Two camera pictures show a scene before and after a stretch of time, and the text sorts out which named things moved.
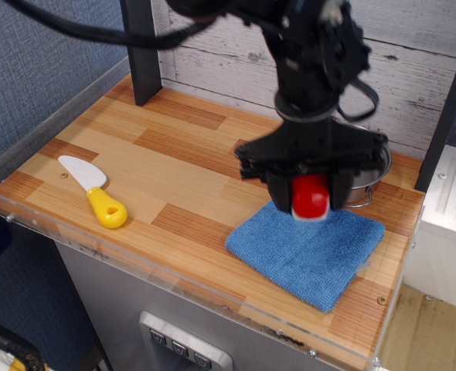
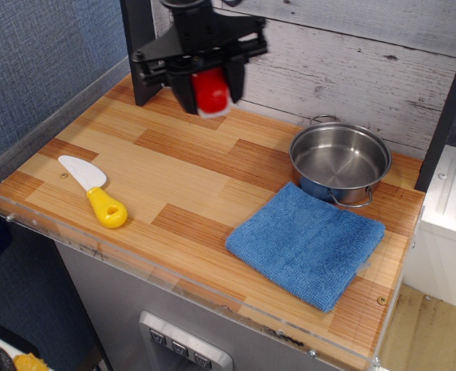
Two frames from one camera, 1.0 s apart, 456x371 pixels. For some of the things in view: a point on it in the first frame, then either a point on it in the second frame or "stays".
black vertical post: [137, 15] stays
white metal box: [441, 257] stays
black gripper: [316, 147] to [201, 37]
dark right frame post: [448, 117] stays
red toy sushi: [311, 197] to [212, 93]
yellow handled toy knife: [110, 212] stays
